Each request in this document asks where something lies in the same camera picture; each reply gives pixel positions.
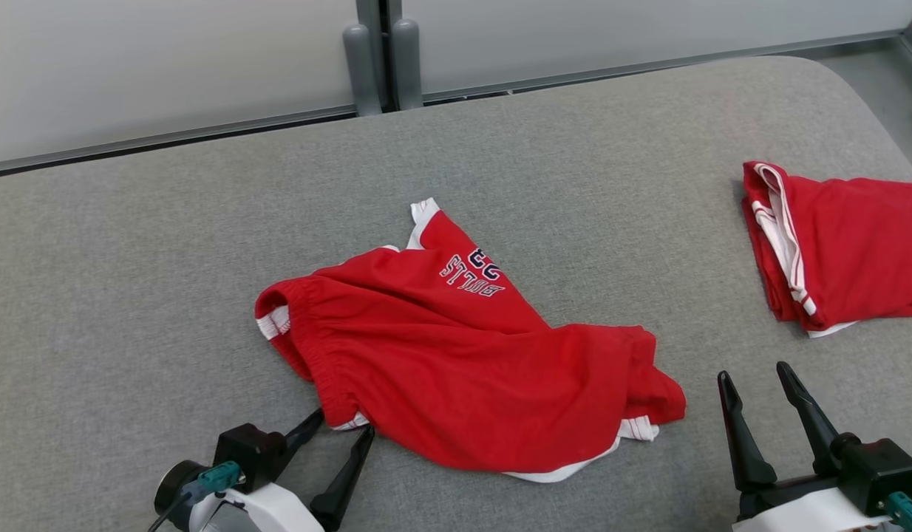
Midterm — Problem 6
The teal right camera connector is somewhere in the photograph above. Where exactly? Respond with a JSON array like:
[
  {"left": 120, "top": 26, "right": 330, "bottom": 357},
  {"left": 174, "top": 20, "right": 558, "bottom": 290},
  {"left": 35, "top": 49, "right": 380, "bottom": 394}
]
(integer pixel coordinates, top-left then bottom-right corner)
[{"left": 886, "top": 491, "right": 912, "bottom": 532}]

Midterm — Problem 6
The grey cylindrical bumper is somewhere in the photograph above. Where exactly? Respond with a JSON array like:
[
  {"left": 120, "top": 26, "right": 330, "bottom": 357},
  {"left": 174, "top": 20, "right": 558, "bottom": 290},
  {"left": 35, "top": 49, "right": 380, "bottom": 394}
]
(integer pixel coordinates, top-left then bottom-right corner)
[
  {"left": 343, "top": 24, "right": 383, "bottom": 117},
  {"left": 391, "top": 18, "right": 424, "bottom": 112}
]

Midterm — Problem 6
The red basketball jersey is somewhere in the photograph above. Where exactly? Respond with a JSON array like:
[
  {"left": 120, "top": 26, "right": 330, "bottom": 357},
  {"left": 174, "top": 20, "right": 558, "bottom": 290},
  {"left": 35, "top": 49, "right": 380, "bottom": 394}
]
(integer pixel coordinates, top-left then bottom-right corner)
[{"left": 743, "top": 161, "right": 912, "bottom": 338}]

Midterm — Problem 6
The grey metal partition post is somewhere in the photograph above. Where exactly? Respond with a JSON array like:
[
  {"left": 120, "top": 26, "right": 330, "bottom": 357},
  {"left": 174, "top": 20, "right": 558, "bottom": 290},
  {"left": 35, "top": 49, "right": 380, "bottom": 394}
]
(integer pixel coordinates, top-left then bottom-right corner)
[{"left": 356, "top": 0, "right": 403, "bottom": 112}]

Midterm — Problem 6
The grey metal floor rail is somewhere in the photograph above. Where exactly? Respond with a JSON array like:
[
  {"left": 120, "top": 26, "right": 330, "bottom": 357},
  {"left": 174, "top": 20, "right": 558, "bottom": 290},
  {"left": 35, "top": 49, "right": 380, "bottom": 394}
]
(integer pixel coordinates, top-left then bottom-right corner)
[
  {"left": 0, "top": 106, "right": 357, "bottom": 178},
  {"left": 423, "top": 30, "right": 908, "bottom": 102}
]

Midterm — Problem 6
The teal camera connector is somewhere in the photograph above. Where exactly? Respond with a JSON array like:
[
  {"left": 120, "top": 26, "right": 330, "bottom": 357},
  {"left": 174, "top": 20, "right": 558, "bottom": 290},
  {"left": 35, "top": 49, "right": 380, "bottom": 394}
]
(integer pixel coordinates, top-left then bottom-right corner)
[
  {"left": 886, "top": 491, "right": 912, "bottom": 532},
  {"left": 197, "top": 462, "right": 242, "bottom": 494}
]

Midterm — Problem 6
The red shorts white trim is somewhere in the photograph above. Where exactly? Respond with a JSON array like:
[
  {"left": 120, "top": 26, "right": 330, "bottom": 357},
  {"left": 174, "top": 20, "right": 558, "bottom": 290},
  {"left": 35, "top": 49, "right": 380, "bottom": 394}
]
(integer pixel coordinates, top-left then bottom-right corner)
[{"left": 255, "top": 197, "right": 687, "bottom": 483}]

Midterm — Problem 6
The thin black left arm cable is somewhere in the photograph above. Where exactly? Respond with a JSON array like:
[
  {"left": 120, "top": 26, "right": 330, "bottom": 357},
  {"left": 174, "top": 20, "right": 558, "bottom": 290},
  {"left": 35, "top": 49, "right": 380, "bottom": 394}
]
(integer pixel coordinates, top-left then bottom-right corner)
[{"left": 147, "top": 491, "right": 198, "bottom": 532}]

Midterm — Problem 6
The teal left camera connector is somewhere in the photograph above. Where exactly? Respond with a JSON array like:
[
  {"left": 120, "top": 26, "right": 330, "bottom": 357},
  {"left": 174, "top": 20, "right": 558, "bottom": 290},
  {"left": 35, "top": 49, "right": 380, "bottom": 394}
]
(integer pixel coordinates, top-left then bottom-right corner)
[{"left": 197, "top": 462, "right": 242, "bottom": 494}]

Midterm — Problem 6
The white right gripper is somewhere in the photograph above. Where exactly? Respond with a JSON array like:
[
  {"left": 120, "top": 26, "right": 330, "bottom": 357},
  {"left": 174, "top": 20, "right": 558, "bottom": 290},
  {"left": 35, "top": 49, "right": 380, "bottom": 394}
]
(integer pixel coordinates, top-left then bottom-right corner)
[{"left": 717, "top": 361, "right": 893, "bottom": 532}]

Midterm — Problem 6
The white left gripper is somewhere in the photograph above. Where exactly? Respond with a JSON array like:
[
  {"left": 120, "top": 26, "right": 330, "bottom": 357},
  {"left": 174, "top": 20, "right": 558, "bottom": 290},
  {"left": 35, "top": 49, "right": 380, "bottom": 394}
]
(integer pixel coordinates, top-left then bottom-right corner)
[{"left": 190, "top": 408, "right": 375, "bottom": 532}]

